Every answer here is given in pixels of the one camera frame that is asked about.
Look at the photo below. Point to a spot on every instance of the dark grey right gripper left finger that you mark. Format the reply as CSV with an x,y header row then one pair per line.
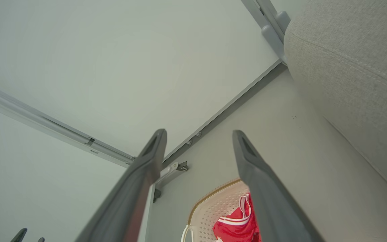
x,y
136,188

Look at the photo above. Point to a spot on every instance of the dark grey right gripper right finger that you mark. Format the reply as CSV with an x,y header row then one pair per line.
x,y
264,188

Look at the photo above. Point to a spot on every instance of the red and white garment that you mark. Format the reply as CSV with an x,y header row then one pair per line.
x,y
237,225

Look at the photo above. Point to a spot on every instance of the light grey fabric sofa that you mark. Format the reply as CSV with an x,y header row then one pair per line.
x,y
354,74

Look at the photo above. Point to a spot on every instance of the black caster wheel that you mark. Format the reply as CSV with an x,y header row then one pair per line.
x,y
183,166

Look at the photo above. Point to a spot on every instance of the cream perforated laundry basket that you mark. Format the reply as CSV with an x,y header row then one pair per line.
x,y
213,208

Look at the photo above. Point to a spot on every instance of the grey partition support leg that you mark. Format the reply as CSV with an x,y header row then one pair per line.
x,y
271,40
282,20

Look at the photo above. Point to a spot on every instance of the grey partition foot with bracket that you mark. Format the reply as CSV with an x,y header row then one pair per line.
x,y
168,173

